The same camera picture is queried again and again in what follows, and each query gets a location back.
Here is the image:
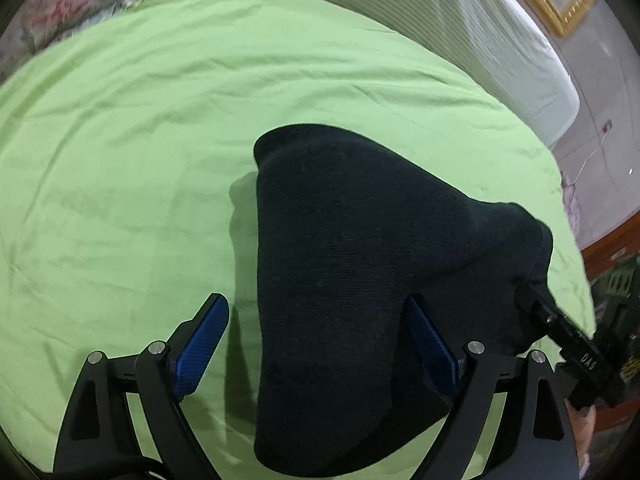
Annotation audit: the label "pink floral cloth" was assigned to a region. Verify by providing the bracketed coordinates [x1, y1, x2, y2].
[559, 170, 583, 251]

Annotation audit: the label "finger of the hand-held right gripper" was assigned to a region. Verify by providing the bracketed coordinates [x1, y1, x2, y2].
[514, 280, 597, 357]

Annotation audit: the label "green bed sheet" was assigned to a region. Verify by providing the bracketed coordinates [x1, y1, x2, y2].
[0, 0, 597, 480]

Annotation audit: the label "brown wooden furniture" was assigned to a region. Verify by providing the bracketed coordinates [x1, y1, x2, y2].
[579, 210, 640, 283]

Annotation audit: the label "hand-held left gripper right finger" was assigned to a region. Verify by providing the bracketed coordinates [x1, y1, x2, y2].
[407, 294, 584, 480]

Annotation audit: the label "white striped padded headboard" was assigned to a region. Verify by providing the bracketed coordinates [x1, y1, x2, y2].
[172, 0, 581, 149]

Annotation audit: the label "person's right hand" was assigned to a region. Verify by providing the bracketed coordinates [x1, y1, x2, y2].
[566, 399, 599, 478]

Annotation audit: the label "dark green object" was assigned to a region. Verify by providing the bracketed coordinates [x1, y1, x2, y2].
[592, 255, 640, 391]

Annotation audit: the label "black cable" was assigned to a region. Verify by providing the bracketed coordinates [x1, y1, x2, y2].
[112, 452, 171, 480]

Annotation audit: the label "black pants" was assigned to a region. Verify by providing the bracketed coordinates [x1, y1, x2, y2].
[251, 122, 554, 476]

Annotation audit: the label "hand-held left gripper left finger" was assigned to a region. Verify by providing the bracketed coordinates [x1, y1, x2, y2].
[52, 292, 231, 480]

